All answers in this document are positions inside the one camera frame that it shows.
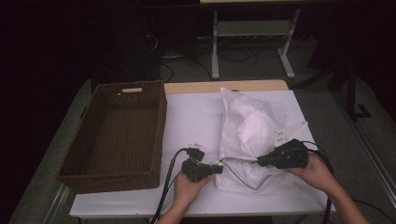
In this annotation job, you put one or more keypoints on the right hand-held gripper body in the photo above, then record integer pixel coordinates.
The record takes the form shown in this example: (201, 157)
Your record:
(289, 155)

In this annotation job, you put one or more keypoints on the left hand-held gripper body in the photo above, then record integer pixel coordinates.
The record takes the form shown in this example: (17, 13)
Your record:
(196, 171)

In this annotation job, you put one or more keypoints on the white garment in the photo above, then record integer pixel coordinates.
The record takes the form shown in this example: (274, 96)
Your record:
(255, 130)

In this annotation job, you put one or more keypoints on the white mesh laundry bag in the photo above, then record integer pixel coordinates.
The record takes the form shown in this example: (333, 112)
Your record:
(236, 102)

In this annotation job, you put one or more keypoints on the brown wicker basket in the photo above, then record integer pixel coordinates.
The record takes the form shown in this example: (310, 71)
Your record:
(118, 133)

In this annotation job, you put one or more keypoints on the person's left hand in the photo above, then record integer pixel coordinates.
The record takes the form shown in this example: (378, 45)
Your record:
(186, 193)

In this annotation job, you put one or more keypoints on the person's right hand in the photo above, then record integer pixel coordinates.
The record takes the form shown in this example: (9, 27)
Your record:
(314, 174)

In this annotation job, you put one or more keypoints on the white table cover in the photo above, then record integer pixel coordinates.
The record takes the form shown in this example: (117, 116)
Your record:
(193, 118)

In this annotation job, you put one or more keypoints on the black metal stand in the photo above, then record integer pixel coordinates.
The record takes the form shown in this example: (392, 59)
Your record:
(351, 93)

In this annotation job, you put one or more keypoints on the aluminium floor rail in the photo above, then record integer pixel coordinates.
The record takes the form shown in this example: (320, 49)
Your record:
(373, 154)
(57, 205)

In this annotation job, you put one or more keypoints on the white metal desk frame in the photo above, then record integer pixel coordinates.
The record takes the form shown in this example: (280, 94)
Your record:
(214, 46)

